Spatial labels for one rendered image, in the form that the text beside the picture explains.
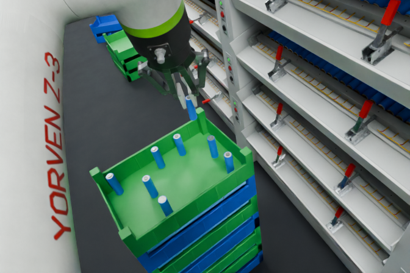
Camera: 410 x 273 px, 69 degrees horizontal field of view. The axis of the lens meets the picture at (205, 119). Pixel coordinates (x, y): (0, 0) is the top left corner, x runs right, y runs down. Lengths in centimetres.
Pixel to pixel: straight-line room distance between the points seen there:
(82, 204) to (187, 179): 81
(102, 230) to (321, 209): 83
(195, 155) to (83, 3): 49
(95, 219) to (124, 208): 66
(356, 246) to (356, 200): 19
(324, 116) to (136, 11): 49
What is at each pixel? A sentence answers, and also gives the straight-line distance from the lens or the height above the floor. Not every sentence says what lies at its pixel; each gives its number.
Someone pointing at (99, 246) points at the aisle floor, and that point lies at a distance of 129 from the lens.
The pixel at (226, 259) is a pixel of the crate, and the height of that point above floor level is 20.
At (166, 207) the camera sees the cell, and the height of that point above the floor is 53.
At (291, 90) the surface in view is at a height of 55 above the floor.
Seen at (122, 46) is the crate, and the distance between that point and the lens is 210.
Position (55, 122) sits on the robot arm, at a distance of 28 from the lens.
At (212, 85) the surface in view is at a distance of 145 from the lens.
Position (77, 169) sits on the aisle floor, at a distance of 159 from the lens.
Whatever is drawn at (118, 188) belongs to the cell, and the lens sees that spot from 72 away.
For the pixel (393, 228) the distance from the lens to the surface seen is 79.
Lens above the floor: 104
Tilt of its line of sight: 42 degrees down
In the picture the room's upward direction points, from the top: 14 degrees counter-clockwise
